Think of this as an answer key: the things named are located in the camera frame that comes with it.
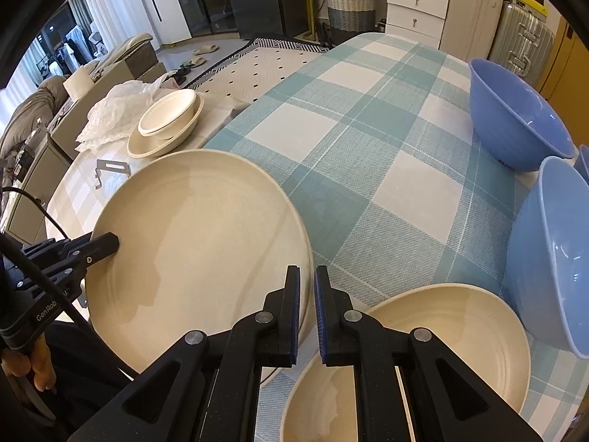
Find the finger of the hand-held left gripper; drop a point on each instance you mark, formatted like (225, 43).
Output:
(94, 247)
(64, 276)

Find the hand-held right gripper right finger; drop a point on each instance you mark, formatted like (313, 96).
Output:
(322, 322)

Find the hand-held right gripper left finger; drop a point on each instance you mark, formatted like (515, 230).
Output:
(294, 317)

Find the large cream plate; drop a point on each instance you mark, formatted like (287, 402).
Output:
(193, 239)

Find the cream bowls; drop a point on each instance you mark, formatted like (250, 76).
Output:
(152, 147)

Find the small cream bowl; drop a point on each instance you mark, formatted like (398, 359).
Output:
(168, 110)

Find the blue bowl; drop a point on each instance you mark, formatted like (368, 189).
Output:
(543, 262)
(583, 161)
(506, 115)

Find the person's left hand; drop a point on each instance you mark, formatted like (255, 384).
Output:
(42, 363)

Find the white plastic bag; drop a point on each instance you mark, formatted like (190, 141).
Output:
(110, 115)

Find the grey blanket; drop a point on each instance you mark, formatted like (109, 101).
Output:
(27, 110)

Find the teal plaid tablecloth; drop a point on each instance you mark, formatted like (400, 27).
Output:
(359, 156)

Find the beige sofa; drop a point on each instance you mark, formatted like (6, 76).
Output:
(115, 69)

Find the beige slipper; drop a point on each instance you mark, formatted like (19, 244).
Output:
(194, 62)
(205, 49)

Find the white curtain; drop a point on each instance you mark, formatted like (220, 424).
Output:
(115, 14)

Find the white dotted rug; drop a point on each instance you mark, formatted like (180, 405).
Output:
(267, 69)

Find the white tall cabinet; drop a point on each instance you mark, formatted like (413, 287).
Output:
(165, 0)

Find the black glass cabinet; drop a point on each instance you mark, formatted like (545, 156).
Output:
(248, 0)

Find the woven laundry basket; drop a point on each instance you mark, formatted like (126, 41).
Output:
(349, 9)

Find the white drawer desk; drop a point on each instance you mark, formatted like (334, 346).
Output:
(414, 9)

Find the cream suitcase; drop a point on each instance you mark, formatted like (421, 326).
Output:
(469, 14)

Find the silver suitcase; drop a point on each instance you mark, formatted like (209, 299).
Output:
(524, 41)

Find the yellow door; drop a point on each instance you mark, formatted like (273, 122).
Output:
(568, 64)

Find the metal bracket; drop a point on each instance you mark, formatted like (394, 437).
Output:
(112, 165)

